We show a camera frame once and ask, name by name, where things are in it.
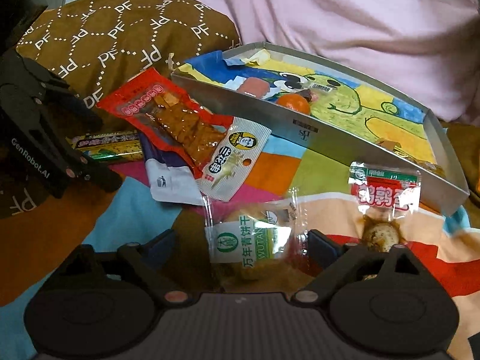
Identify pink bed sheet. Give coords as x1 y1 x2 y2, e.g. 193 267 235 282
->
139 0 480 123

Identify orange tangerine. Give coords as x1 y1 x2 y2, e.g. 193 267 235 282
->
277 94 312 116

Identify white purple snack packet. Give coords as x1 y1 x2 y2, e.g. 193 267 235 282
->
139 135 206 206

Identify brown patterned pillow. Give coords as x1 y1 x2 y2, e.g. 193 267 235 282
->
0 0 241 221

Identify green white biscuit packet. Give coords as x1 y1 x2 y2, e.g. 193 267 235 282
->
202 187 313 290

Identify red dried tofu snack packet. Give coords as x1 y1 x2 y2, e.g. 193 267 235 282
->
95 68 273 203

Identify grey box with cartoon drawing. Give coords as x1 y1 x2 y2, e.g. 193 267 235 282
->
170 42 471 218

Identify quail egg snack packet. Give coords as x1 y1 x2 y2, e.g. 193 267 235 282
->
349 160 423 254

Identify gold foil snack packet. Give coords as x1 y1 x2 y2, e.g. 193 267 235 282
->
375 139 448 179

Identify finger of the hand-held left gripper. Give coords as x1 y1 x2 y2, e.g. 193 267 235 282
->
41 77 105 130
62 155 125 194

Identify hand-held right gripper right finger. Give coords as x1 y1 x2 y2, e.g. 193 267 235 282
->
290 229 429 305

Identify colourful cartoon printed blanket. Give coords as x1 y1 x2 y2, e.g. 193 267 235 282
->
0 120 480 360

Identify green yellow candy bar packet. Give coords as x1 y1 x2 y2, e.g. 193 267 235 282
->
65 130 145 164

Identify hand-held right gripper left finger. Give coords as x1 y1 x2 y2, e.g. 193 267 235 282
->
56 229 193 306

